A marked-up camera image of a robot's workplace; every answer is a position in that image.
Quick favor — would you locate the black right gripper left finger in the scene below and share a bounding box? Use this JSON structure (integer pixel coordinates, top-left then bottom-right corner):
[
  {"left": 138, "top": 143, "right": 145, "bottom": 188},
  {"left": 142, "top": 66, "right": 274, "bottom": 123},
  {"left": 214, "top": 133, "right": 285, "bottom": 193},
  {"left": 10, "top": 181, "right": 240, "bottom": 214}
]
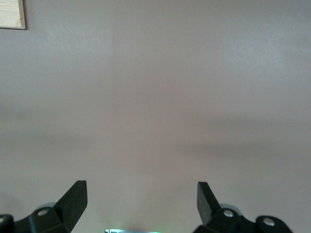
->
[{"left": 0, "top": 180, "right": 88, "bottom": 233}]

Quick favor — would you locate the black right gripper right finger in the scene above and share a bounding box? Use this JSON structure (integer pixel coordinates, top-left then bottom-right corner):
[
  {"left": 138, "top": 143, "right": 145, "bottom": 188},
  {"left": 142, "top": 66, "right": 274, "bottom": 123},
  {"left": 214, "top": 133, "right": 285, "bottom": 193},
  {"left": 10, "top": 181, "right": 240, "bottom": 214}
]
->
[{"left": 193, "top": 182, "right": 295, "bottom": 233}]

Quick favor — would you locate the brown table cover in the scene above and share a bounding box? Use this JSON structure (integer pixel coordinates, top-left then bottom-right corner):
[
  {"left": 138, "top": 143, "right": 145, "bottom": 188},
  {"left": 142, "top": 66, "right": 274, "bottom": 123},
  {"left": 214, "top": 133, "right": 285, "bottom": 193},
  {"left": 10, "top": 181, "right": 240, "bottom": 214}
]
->
[{"left": 0, "top": 0, "right": 311, "bottom": 233}]

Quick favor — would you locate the bamboo cutting board, metal handle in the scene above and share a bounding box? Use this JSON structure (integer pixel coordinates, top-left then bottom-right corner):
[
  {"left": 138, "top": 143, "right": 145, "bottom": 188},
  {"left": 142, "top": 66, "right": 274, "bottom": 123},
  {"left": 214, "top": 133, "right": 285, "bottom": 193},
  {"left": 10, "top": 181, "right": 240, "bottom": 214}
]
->
[{"left": 0, "top": 0, "right": 26, "bottom": 31}]

